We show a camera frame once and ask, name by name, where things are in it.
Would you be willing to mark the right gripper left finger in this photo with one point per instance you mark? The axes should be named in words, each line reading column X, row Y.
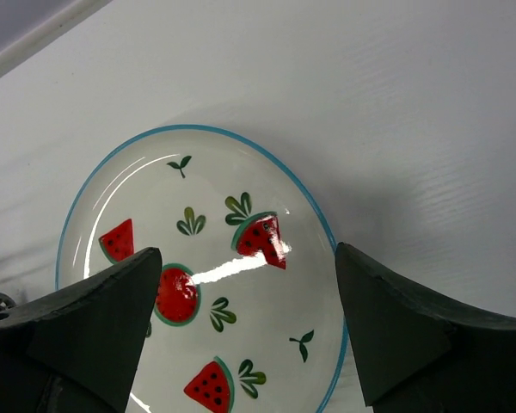
column 77, row 350

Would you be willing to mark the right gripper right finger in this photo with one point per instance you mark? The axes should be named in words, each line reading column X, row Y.
column 417, row 350

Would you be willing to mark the watermelon pattern plate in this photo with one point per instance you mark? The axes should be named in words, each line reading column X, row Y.
column 247, row 316

